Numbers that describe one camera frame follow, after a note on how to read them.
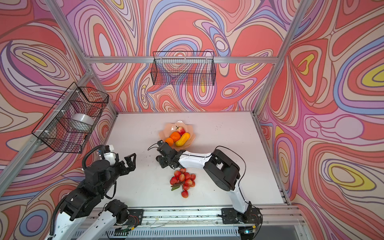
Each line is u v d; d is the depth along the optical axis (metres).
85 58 0.87
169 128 1.06
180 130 1.02
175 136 0.99
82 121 0.70
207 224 0.72
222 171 0.51
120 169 0.59
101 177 0.48
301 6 0.69
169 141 0.94
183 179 0.80
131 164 0.62
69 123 0.69
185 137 0.99
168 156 0.69
